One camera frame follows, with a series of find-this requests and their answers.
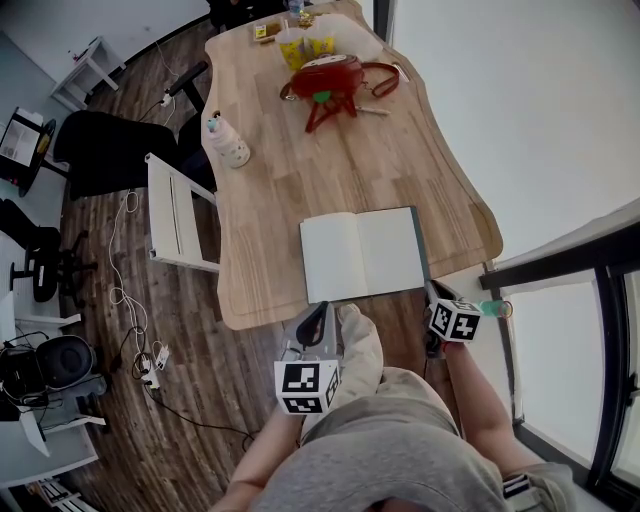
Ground red handbag with straps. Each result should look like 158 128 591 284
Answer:
278 53 402 134

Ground black wheeled stool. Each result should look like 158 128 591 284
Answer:
8 227 100 307

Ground person's right forearm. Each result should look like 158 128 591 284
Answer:
442 342 524 479

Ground person's beige trousers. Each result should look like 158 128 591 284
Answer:
298 302 387 444

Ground round black appliance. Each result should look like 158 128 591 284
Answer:
0 333 110 407

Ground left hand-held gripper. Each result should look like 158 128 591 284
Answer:
273 300 343 417

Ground white cable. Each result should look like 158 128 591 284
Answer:
107 189 151 361

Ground white folding chair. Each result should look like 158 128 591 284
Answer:
144 152 222 274

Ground white-paged notebook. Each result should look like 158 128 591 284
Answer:
298 205 432 305

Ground small white side table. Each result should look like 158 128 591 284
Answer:
49 35 128 112

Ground translucent white plastic container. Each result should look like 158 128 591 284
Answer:
313 13 385 62

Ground white power strip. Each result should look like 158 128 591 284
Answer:
139 342 172 392

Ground teal green bottle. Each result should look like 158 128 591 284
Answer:
477 298 515 320

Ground person's grey shirt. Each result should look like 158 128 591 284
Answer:
249 367 584 512

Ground person's left forearm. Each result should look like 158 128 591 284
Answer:
212 399 312 512

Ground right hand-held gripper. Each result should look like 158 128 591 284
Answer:
423 279 484 359

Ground yellow snack box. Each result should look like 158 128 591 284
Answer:
252 20 282 44

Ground black cable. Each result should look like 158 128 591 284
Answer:
107 324 257 454

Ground black office chair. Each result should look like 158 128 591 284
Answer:
52 60 217 202

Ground black cart with screen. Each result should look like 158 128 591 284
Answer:
0 106 58 197

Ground white dotted water bottle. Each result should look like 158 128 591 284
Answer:
205 110 252 169

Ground black window frame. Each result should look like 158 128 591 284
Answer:
478 199 640 501

